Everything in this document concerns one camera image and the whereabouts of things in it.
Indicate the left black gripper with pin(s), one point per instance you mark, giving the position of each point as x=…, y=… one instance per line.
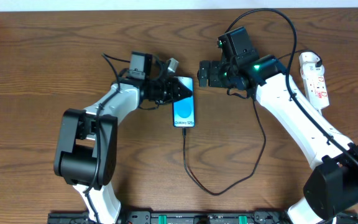
x=171, y=92

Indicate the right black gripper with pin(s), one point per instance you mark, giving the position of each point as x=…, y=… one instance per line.
x=212, y=78

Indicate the blue Galaxy smartphone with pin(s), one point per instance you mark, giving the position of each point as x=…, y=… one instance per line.
x=184, y=110

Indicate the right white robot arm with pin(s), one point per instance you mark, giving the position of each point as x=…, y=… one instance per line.
x=332, y=187

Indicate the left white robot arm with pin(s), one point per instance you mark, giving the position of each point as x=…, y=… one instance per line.
x=87, y=144

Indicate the white power strip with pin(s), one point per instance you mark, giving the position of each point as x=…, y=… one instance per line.
x=312, y=72

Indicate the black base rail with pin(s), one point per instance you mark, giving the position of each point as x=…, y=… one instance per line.
x=145, y=217

